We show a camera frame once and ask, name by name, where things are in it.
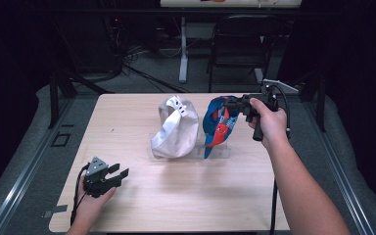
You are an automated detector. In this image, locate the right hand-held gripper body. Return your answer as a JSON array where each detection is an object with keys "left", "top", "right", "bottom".
[{"left": 241, "top": 78, "right": 300, "bottom": 142}]

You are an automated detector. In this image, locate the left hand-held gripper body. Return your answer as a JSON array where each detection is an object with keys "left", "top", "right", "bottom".
[{"left": 82, "top": 156, "right": 118, "bottom": 199}]

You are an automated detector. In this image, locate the blue and orange cap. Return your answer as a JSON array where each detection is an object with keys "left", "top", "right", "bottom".
[{"left": 202, "top": 95, "right": 242, "bottom": 160}]

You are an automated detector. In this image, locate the clear acrylic rack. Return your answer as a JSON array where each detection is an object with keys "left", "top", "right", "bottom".
[{"left": 148, "top": 131, "right": 232, "bottom": 162}]

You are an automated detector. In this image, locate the white cap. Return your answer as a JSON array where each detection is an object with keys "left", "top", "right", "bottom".
[{"left": 150, "top": 94, "right": 201, "bottom": 161}]

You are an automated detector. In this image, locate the person's left hand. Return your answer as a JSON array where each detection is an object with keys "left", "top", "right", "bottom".
[{"left": 73, "top": 175, "right": 118, "bottom": 229}]

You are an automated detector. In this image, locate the person's right hand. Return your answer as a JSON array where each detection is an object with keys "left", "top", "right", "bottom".
[{"left": 247, "top": 97, "right": 291, "bottom": 150}]

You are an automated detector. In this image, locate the black folding chair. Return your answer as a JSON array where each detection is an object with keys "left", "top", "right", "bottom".
[{"left": 206, "top": 14, "right": 282, "bottom": 94}]

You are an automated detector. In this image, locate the grey tape strip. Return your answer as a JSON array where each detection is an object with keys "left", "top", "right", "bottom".
[{"left": 41, "top": 205, "right": 69, "bottom": 219}]

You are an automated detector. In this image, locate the black metal stand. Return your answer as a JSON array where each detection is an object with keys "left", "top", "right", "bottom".
[
  {"left": 47, "top": 63, "right": 116, "bottom": 130},
  {"left": 287, "top": 70, "right": 328, "bottom": 133}
]

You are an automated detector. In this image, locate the white desk leg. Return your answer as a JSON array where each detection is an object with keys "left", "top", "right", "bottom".
[{"left": 178, "top": 16, "right": 190, "bottom": 84}]

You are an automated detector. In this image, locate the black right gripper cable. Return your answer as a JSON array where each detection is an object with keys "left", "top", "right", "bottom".
[{"left": 268, "top": 83, "right": 292, "bottom": 235}]

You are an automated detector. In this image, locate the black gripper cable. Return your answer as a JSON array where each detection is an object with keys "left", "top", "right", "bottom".
[
  {"left": 268, "top": 83, "right": 292, "bottom": 235},
  {"left": 70, "top": 164, "right": 91, "bottom": 227}
]

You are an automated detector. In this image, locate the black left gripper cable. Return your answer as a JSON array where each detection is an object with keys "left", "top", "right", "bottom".
[{"left": 70, "top": 164, "right": 91, "bottom": 227}]

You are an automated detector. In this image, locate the aluminium floor rail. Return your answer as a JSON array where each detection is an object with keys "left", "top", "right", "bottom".
[
  {"left": 0, "top": 97, "right": 76, "bottom": 235},
  {"left": 302, "top": 97, "right": 376, "bottom": 235}
]

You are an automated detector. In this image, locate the bundle of floor cables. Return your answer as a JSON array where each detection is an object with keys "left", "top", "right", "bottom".
[{"left": 102, "top": 16, "right": 192, "bottom": 94}]

